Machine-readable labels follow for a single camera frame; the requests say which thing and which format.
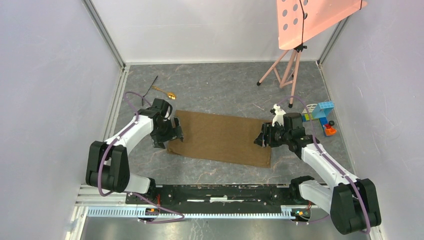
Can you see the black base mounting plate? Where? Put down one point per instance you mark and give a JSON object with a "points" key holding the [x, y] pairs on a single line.
{"points": [[225, 198]]}

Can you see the colourful toy block structure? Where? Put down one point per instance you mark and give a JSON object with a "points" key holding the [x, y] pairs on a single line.
{"points": [[320, 111]]}

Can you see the gold spoon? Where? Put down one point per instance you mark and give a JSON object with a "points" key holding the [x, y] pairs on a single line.
{"points": [[169, 94]]}

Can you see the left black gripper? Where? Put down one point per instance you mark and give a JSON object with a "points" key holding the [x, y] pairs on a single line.
{"points": [[158, 140]]}

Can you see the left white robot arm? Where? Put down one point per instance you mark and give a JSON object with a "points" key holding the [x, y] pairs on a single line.
{"points": [[108, 165]]}

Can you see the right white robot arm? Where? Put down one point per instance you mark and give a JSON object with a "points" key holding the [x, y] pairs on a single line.
{"points": [[351, 203]]}

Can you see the brown cloth napkin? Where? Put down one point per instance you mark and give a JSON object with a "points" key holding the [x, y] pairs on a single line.
{"points": [[223, 138]]}

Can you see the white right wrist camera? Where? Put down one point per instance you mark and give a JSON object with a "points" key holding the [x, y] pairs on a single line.
{"points": [[278, 113]]}

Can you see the pink music stand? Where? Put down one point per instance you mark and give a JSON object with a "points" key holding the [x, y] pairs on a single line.
{"points": [[298, 21]]}

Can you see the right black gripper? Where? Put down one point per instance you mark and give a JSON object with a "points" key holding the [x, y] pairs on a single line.
{"points": [[267, 129]]}

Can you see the black fork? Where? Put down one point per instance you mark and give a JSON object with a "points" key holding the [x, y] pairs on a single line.
{"points": [[143, 101]]}

